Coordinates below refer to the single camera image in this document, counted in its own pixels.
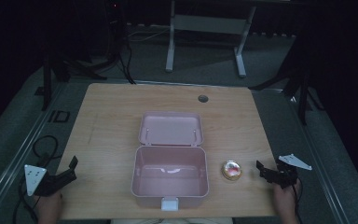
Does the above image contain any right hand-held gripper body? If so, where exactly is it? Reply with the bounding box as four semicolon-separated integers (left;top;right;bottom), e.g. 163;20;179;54
269;153;313;190

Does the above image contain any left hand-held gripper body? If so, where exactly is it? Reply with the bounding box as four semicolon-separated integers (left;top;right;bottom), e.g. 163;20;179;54
23;164;67;198

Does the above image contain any round pastry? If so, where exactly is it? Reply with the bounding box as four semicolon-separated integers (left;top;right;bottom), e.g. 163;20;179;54
220;160;243;182

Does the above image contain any pink plastic box with lid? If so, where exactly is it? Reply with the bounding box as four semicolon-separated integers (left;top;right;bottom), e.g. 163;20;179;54
131;110;210;212

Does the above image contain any person's right hand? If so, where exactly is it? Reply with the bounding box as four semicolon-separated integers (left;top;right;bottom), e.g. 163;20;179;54
272;178;303;218

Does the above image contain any person's left hand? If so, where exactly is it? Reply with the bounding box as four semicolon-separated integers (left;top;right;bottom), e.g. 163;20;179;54
33;189;64;221

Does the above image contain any black metal stand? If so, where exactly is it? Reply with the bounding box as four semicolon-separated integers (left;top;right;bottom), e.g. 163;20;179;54
34;46;108;112
247;59;325;126

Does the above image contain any black floor cable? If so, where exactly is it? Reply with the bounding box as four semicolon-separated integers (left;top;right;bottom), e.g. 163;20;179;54
117;29;169;86

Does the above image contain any white metal table frame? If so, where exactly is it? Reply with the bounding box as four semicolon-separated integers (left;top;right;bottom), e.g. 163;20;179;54
164;0;257;78

